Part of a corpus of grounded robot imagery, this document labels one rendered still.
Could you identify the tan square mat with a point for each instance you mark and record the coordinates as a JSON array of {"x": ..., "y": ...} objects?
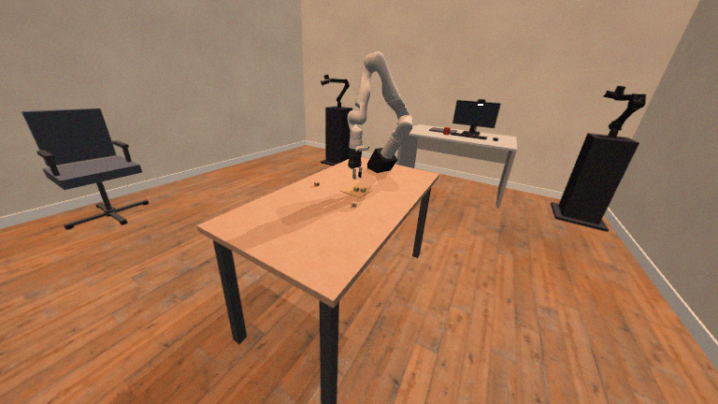
[{"x": 350, "y": 191}]

